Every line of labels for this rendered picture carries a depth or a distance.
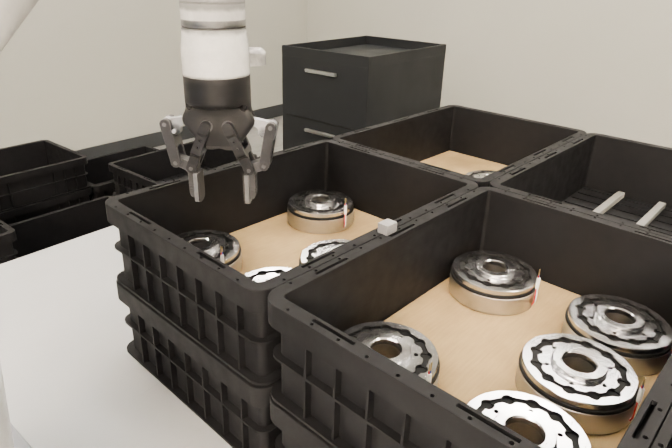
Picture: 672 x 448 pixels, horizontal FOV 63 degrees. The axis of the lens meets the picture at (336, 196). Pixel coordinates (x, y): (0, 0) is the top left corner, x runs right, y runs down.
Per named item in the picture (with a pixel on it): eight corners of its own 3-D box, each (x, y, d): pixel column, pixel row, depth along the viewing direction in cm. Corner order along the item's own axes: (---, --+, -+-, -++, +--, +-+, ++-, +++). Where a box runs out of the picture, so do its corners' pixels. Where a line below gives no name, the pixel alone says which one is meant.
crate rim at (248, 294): (258, 318, 49) (257, 295, 48) (101, 217, 68) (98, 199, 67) (481, 200, 77) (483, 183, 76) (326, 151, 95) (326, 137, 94)
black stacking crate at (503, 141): (473, 260, 81) (483, 187, 76) (326, 202, 99) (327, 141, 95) (576, 191, 108) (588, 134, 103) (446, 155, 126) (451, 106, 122)
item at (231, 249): (183, 279, 65) (183, 274, 64) (145, 248, 72) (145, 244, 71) (255, 253, 71) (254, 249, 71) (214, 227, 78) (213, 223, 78)
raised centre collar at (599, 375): (591, 393, 48) (593, 387, 48) (540, 364, 52) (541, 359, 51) (616, 369, 51) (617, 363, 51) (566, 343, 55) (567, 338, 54)
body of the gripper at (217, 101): (168, 72, 59) (176, 155, 63) (246, 74, 59) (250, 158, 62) (189, 61, 66) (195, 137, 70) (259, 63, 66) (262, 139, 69)
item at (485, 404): (559, 524, 37) (561, 518, 37) (433, 441, 43) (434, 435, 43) (611, 440, 44) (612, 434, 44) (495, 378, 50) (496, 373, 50)
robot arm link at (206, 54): (267, 64, 69) (266, 12, 67) (250, 81, 59) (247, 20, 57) (196, 62, 70) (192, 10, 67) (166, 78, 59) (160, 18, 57)
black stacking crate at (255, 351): (261, 401, 53) (258, 300, 49) (112, 285, 72) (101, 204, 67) (471, 260, 80) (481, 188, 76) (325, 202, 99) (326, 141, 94)
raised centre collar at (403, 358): (384, 378, 49) (385, 372, 49) (348, 350, 53) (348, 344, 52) (422, 356, 52) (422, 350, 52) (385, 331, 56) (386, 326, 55)
